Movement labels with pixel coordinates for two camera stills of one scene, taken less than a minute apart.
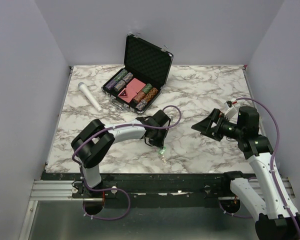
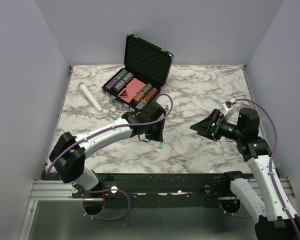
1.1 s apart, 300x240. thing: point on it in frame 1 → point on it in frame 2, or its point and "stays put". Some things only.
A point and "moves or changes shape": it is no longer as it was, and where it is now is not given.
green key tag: x=162 y=151 moves or changes shape
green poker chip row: x=120 y=76 stays put
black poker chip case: x=146 y=70 stays put
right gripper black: x=205 y=124 stays put
